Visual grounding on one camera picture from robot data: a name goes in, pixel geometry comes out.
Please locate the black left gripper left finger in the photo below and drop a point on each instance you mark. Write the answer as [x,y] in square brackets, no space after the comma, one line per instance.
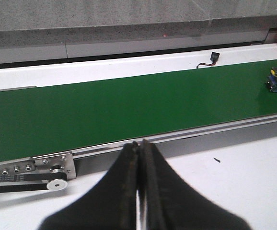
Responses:
[109,205]

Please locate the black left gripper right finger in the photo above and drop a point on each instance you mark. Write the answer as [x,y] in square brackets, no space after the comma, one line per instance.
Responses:
[167,202]

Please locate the silver timing pulley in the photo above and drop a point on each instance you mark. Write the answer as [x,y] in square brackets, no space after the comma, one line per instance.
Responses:
[56,185]

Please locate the black timing belt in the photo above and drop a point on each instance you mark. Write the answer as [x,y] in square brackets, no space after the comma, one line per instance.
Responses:
[28,182]

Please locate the green conveyor belt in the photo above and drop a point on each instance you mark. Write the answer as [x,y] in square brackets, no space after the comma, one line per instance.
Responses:
[44,120]

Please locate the right grey countertop slab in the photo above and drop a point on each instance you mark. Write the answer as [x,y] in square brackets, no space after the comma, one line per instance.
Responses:
[242,20]

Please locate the grey countertop slab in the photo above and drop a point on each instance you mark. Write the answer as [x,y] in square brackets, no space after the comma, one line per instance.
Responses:
[242,20]
[34,30]

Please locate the left grey countertop slab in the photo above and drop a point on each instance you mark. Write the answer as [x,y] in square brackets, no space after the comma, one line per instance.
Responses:
[34,30]

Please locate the aluminium conveyor side rail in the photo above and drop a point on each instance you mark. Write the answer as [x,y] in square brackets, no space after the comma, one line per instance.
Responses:
[175,135]

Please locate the metal drive end bracket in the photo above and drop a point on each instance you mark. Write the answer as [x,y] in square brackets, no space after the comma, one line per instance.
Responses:
[50,163]

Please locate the black sensor connector with wires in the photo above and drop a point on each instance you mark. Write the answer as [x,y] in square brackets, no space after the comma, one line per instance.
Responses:
[213,58]

